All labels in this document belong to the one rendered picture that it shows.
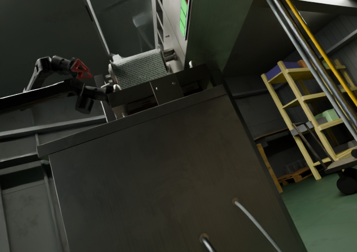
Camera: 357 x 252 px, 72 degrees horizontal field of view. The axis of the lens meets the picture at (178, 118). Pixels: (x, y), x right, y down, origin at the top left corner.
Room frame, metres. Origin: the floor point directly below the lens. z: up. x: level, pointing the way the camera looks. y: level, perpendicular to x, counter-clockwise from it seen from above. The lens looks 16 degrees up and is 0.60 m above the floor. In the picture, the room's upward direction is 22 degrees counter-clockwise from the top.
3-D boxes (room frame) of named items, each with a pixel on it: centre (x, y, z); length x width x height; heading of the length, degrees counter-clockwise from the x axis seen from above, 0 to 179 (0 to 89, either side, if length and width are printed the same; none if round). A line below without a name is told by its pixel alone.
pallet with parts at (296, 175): (5.79, -2.04, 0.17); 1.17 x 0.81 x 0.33; 123
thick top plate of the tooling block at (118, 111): (0.94, 0.03, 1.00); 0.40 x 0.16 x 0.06; 99
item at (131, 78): (1.05, 0.09, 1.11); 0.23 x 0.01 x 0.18; 99
